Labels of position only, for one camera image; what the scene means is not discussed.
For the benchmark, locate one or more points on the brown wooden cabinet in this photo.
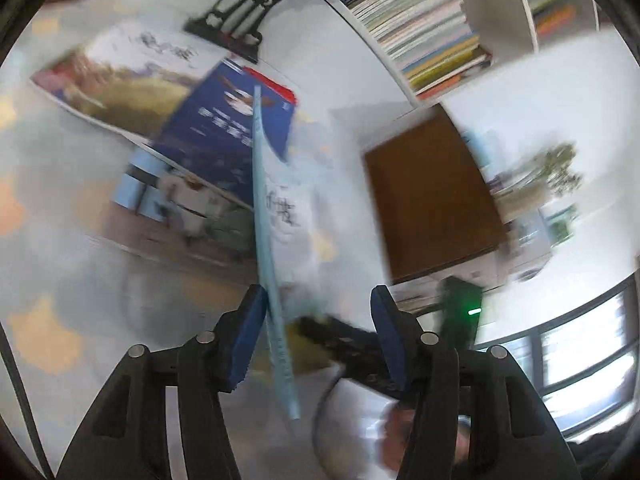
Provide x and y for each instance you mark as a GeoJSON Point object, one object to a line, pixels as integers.
{"type": "Point", "coordinates": [430, 195]}

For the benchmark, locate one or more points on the green box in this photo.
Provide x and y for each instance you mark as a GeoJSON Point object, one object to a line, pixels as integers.
{"type": "Point", "coordinates": [560, 225]}

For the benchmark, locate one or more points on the red paper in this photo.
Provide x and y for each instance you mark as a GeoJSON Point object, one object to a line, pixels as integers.
{"type": "Point", "coordinates": [280, 91]}

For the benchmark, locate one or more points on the row of white-spined books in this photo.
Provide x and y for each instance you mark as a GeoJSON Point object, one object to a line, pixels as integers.
{"type": "Point", "coordinates": [420, 35]}

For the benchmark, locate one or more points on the white and light blue book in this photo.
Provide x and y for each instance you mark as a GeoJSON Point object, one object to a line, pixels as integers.
{"type": "Point", "coordinates": [270, 280]}

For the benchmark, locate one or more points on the potted plant in white pot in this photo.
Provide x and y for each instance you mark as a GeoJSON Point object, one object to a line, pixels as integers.
{"type": "Point", "coordinates": [555, 170]}

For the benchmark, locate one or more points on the person's right hand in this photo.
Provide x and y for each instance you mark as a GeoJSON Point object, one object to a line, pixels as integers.
{"type": "Point", "coordinates": [397, 435]}

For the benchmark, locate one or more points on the white printer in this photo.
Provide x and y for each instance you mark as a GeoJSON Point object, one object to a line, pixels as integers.
{"type": "Point", "coordinates": [530, 245]}

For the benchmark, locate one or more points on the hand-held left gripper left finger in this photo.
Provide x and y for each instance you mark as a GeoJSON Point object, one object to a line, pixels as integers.
{"type": "Point", "coordinates": [247, 340]}

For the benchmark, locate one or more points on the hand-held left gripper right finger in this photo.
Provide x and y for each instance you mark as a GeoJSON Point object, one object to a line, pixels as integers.
{"type": "Point", "coordinates": [392, 340]}

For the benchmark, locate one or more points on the white bookshelf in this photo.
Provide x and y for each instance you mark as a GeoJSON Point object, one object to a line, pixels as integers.
{"type": "Point", "coordinates": [522, 15]}

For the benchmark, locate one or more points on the round embroidered fan on stand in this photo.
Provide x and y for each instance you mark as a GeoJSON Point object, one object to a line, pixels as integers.
{"type": "Point", "coordinates": [235, 20]}

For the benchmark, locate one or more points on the light blue tissue box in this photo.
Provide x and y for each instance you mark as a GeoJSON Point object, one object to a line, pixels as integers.
{"type": "Point", "coordinates": [477, 147]}

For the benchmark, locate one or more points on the blue book with bird print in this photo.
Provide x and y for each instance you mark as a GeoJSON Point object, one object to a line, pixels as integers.
{"type": "Point", "coordinates": [215, 130]}

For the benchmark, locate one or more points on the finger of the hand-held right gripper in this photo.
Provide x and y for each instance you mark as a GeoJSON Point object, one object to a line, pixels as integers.
{"type": "Point", "coordinates": [340, 345]}

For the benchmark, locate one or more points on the blue cartoon figures book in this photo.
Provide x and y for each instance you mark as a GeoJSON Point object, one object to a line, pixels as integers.
{"type": "Point", "coordinates": [190, 205]}

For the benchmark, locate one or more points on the white book with brown landscape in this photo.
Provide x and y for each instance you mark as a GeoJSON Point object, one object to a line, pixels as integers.
{"type": "Point", "coordinates": [115, 85]}

